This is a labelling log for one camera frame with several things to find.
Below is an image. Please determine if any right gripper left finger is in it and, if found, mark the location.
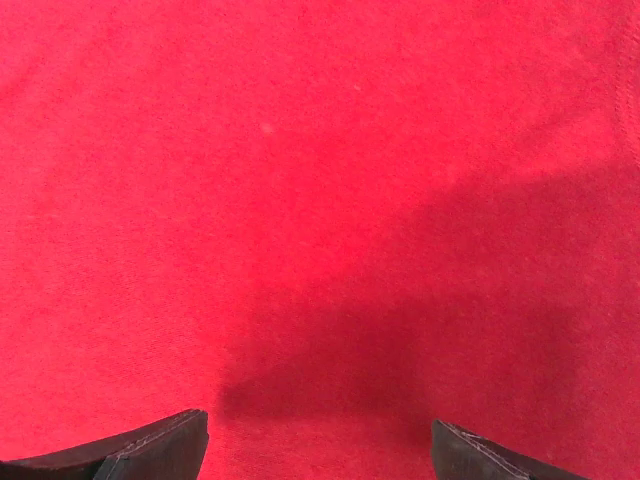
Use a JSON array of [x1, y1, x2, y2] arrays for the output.
[[1, 409, 208, 480]]

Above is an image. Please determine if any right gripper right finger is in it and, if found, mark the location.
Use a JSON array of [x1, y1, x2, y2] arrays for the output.
[[431, 420, 585, 480]]

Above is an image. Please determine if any red t-shirt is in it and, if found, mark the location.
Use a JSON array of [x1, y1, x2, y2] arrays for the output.
[[1, 1, 639, 479]]

